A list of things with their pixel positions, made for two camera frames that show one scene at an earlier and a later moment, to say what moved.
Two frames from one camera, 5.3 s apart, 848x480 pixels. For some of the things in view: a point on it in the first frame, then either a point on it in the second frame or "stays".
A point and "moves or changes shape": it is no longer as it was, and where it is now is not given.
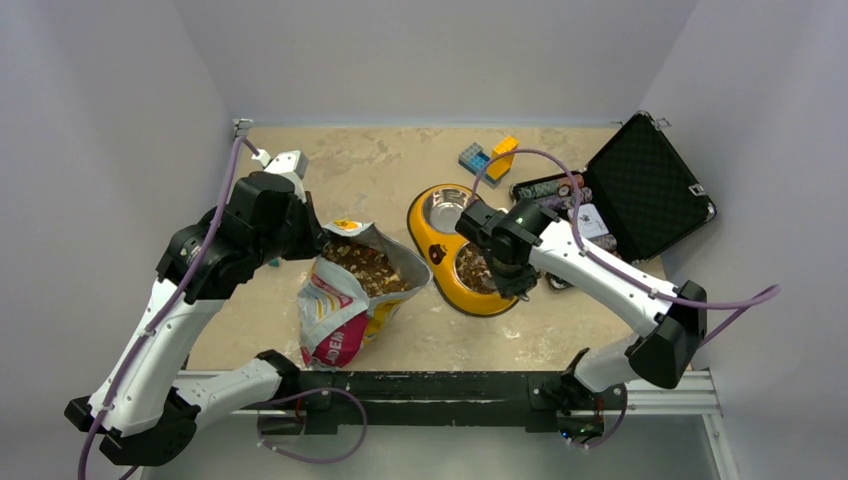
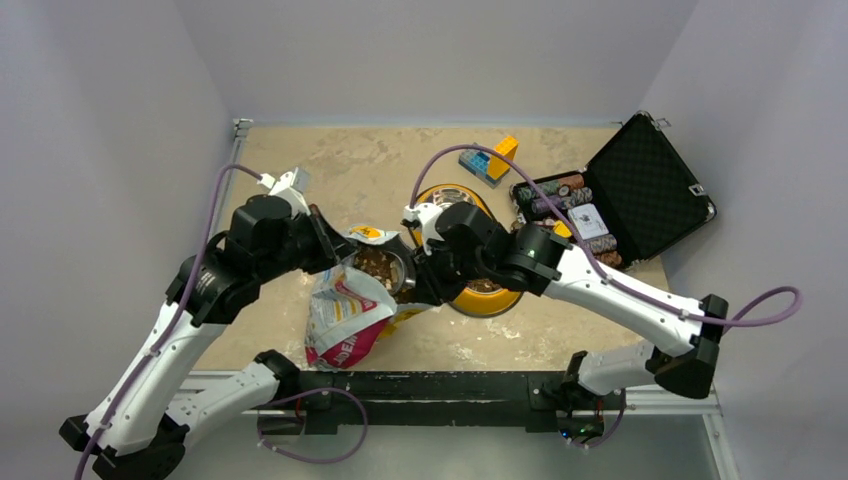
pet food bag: (353, 292) moves or changes shape
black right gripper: (509, 286) -> (429, 285)
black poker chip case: (652, 195) stays
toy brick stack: (491, 170) stays
